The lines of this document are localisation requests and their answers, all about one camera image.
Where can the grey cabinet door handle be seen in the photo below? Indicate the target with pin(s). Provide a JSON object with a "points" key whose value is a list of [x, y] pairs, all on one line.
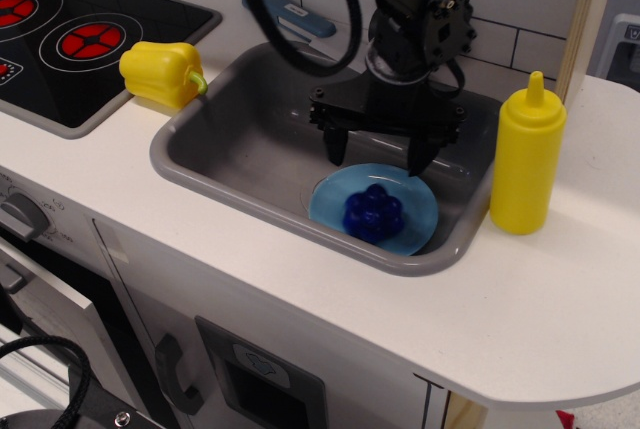
{"points": [[167, 356]]}

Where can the grey oven door handle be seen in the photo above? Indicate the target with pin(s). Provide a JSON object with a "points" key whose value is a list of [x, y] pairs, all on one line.
{"points": [[14, 279]]}

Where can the grey dishwasher panel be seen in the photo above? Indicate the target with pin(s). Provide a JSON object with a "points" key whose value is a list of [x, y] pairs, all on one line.
{"points": [[262, 386]]}

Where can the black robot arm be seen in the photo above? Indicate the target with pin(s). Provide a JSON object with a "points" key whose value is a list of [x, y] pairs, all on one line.
{"points": [[408, 41]]}

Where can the grey oven knob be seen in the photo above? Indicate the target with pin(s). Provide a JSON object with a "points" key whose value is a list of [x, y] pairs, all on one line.
{"points": [[23, 217]]}

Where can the yellow toy bell pepper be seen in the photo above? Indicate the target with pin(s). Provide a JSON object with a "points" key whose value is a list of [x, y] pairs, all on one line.
{"points": [[170, 74]]}

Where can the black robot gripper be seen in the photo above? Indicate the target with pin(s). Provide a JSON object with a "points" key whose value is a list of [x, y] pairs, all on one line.
{"points": [[365, 103]]}

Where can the grey plastic sink basin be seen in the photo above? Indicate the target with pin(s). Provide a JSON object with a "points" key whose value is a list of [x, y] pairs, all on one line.
{"points": [[249, 144]]}

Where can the light wooden side post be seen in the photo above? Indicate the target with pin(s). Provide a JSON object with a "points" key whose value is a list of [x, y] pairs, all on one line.
{"points": [[581, 40]]}

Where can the light blue plate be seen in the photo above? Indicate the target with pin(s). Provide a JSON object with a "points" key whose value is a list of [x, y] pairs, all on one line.
{"points": [[420, 209]]}

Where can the yellow squeeze bottle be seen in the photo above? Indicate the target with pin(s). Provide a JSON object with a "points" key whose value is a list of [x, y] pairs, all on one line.
{"points": [[530, 133]]}

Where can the black toy stove top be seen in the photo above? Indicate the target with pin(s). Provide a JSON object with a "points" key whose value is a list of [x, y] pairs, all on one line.
{"points": [[60, 58]]}

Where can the blue toy blueberries cluster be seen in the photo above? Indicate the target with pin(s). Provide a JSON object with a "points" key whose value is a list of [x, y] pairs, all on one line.
{"points": [[373, 215]]}

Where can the grey device in background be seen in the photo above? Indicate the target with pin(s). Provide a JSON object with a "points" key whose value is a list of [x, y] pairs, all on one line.
{"points": [[619, 61]]}

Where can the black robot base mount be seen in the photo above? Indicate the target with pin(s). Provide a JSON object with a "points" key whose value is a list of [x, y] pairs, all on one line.
{"points": [[98, 409]]}

